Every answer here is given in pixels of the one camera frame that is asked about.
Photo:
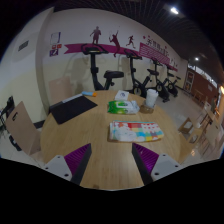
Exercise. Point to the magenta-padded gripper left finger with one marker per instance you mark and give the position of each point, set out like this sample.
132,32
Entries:
60,165

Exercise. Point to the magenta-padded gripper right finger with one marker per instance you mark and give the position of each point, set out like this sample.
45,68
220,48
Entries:
163,165

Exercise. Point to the colourful checked towel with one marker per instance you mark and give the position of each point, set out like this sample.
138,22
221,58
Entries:
136,131

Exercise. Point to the wooden stool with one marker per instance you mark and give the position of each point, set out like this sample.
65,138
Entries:
190,128

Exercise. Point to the black flat pad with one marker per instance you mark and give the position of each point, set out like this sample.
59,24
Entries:
71,109

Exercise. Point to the brown tape roll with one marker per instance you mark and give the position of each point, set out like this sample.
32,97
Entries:
145,109

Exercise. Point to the green wet wipes pack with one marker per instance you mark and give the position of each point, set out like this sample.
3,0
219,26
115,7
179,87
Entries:
121,107

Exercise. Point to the blue and orange tube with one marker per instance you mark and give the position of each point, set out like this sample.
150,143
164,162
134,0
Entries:
89,94

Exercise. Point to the black exercise bike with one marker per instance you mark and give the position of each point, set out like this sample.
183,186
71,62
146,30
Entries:
162,86
172,87
134,75
95,68

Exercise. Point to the small white packet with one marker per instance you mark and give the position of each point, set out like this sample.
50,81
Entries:
121,95

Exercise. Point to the round ceiling light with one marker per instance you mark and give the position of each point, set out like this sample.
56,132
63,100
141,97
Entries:
196,59
174,10

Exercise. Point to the wall poster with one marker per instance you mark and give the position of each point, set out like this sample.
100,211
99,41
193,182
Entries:
55,39

